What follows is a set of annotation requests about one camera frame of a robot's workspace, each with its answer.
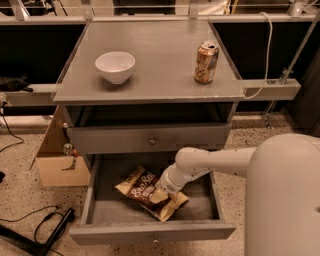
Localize grey metal frame rail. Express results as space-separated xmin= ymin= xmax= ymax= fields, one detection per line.
xmin=0 ymin=79 xmax=300 ymax=107

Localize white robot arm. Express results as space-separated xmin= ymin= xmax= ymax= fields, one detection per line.
xmin=157 ymin=134 xmax=320 ymax=256

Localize black floor cable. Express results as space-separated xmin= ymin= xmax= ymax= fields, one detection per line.
xmin=0 ymin=204 xmax=63 ymax=224

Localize brown sea salt chip bag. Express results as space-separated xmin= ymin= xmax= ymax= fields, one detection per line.
xmin=115 ymin=166 xmax=189 ymax=222

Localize white ceramic bowl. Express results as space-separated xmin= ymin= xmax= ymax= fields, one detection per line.
xmin=95 ymin=51 xmax=136 ymax=84

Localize grey drawer cabinet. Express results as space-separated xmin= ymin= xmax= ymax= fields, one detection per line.
xmin=51 ymin=19 xmax=246 ymax=247

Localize black stand base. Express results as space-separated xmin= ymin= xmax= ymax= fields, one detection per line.
xmin=0 ymin=207 xmax=76 ymax=256

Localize small bottle in box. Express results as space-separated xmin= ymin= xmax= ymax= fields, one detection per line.
xmin=63 ymin=143 xmax=73 ymax=156

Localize gold soda can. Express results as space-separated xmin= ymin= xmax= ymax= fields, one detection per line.
xmin=194 ymin=40 xmax=219 ymax=84

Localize closed grey upper drawer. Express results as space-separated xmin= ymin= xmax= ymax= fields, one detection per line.
xmin=68 ymin=123 xmax=231 ymax=154

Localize white cable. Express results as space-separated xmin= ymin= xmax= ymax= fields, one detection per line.
xmin=243 ymin=11 xmax=274 ymax=101

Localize black cloth object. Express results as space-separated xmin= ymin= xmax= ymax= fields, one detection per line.
xmin=0 ymin=76 xmax=33 ymax=92

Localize cardboard box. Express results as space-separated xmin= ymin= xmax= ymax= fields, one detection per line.
xmin=35 ymin=107 xmax=90 ymax=186

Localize open grey middle drawer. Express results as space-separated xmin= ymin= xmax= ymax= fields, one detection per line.
xmin=69 ymin=152 xmax=236 ymax=245

